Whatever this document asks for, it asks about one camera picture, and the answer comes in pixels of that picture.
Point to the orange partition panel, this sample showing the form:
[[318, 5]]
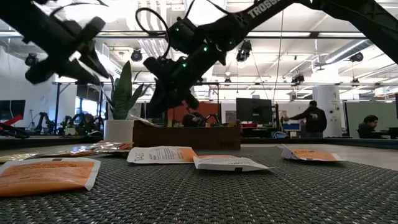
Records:
[[213, 107]]

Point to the white round pillar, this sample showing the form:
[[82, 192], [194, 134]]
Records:
[[331, 102]]

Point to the black background robot arm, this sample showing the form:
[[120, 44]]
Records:
[[43, 119]]

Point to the snake plant in white pot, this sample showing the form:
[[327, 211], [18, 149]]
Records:
[[119, 132]]

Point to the orange white tea packet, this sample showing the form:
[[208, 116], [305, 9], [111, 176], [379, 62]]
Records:
[[46, 177], [161, 154], [311, 154], [228, 163]]

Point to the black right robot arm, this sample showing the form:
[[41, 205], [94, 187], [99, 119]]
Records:
[[342, 12]]

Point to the blue box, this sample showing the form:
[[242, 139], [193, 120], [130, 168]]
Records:
[[290, 127]]

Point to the orange red tea packet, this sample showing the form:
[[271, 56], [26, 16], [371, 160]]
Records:
[[68, 153]]

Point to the grey woven placemat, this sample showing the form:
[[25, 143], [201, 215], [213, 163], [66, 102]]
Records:
[[280, 193]]

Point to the person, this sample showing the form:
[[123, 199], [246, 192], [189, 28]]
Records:
[[312, 119], [368, 127], [192, 118]]

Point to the black wall screen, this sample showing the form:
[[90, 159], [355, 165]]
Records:
[[12, 109]]

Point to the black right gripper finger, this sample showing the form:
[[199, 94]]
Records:
[[186, 101], [160, 102]]

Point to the black ceiling spotlight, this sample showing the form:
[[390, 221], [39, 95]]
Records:
[[298, 78], [136, 55], [243, 51], [31, 58], [356, 57]]

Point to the green partition panel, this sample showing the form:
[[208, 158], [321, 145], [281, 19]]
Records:
[[388, 115]]

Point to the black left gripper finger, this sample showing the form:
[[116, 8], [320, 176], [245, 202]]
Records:
[[79, 72], [94, 63]]

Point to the green yellow tea packet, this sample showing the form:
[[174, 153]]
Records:
[[112, 146], [144, 119]]

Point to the black metal rig frame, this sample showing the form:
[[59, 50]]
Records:
[[46, 142]]

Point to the black computer monitor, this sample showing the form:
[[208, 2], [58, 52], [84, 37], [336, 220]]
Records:
[[253, 109]]

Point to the brown wooden tea tray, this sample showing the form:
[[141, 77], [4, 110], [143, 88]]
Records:
[[186, 138]]

